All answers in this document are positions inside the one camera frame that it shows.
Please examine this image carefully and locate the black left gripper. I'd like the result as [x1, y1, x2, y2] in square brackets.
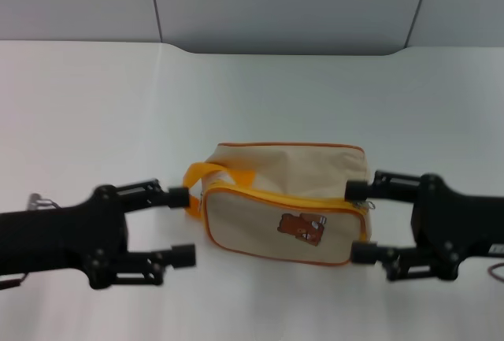
[0, 177, 198, 291]

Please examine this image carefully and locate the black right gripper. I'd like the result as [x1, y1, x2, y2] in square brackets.
[343, 169, 504, 284]

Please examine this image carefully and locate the beige bag with orange zipper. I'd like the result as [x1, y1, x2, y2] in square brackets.
[183, 142, 377, 269]

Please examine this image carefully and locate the silver cable connector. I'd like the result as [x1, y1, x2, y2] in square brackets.
[28, 192, 55, 211]

